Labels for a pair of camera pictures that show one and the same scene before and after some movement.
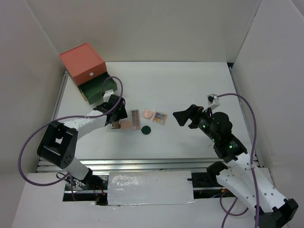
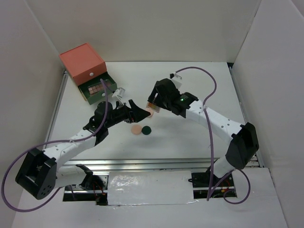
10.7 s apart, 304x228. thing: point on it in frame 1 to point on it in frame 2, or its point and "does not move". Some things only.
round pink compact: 147,113 does not move
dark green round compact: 146,130 does not move
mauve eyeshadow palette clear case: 135,120 to 97,88
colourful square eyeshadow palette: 159,118 to 153,107
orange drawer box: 83,63 does not move
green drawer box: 94,91 does not move
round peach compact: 125,125 to 136,129
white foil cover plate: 150,188 does not move
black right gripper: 182,116 to 157,100
